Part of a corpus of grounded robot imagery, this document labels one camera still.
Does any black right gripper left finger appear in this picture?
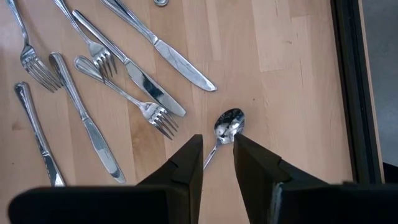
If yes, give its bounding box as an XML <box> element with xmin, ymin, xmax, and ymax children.
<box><xmin>138</xmin><ymin>134</ymin><xmax>205</xmax><ymax>224</ymax></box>

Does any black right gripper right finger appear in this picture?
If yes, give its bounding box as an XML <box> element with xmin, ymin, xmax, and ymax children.
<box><xmin>233</xmin><ymin>133</ymin><xmax>327</xmax><ymax>224</ymax></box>

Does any silver spoon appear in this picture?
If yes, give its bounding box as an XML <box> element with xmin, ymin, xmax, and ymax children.
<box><xmin>203</xmin><ymin>108</ymin><xmax>246</xmax><ymax>170</ymax></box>

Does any silver knife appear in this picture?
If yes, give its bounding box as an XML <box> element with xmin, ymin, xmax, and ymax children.
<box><xmin>49</xmin><ymin>52</ymin><xmax>127</xmax><ymax>184</ymax></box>
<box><xmin>99</xmin><ymin>0</ymin><xmax>218</xmax><ymax>93</ymax></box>
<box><xmin>14</xmin><ymin>81</ymin><xmax>67</xmax><ymax>187</ymax></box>
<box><xmin>72</xmin><ymin>9</ymin><xmax>187</xmax><ymax>118</ymax></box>

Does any black metal table frame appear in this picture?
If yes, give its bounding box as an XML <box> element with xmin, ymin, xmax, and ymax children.
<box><xmin>330</xmin><ymin>0</ymin><xmax>386</xmax><ymax>184</ymax></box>

